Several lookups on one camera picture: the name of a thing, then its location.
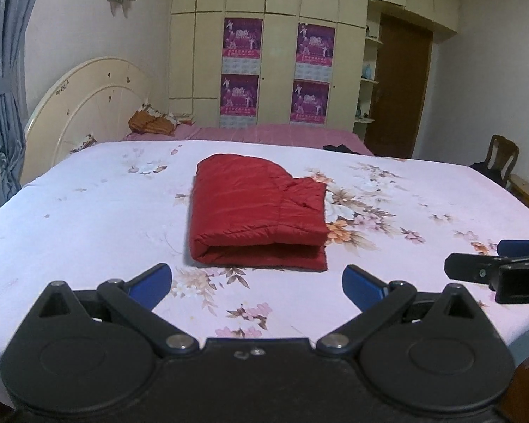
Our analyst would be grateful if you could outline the cream corner shelves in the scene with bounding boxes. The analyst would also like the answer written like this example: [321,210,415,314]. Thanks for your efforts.
[353,22,385,134]

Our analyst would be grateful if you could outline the purple wall poster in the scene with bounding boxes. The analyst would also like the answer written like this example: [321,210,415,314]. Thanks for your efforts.
[296,22,337,81]
[220,73,260,129]
[223,18,264,75]
[289,80,330,125]

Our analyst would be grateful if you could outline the small floral cushion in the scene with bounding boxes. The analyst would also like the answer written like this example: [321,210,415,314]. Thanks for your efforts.
[69,135,98,153]

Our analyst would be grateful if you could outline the red puffer jacket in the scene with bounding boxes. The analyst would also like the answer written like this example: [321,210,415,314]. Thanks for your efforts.
[188,153,329,273]

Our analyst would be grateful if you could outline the cream rounded headboard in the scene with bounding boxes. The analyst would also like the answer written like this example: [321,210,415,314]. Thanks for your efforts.
[21,56,160,186]

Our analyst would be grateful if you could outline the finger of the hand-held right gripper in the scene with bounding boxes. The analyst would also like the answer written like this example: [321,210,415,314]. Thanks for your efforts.
[496,238,529,258]
[444,253,504,283]

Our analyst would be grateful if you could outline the cream wardrobe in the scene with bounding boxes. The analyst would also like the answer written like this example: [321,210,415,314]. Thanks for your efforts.
[168,0,462,132]

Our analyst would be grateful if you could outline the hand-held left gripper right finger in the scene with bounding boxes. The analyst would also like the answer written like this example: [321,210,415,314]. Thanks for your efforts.
[316,264,484,356]

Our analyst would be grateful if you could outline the white floral bed blanket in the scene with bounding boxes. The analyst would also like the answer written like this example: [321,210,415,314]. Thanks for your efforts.
[0,140,529,410]

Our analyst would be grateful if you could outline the wooden chair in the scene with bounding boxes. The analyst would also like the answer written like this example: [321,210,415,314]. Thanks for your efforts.
[469,134,520,188]

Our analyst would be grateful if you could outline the pink bed sheet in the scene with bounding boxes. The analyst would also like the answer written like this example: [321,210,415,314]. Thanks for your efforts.
[122,124,375,156]

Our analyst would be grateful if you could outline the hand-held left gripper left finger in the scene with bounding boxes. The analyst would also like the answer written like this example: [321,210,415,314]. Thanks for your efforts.
[37,263,200,356]

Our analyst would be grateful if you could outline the grey blue curtain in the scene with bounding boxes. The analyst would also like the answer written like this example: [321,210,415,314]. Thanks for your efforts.
[0,0,50,209]

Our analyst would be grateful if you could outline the brown checked pillow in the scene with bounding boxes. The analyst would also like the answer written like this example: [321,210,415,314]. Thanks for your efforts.
[128,110,177,135]

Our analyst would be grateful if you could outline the brown wooden door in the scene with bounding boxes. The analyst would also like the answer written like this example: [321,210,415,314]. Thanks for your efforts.
[370,12,434,160]

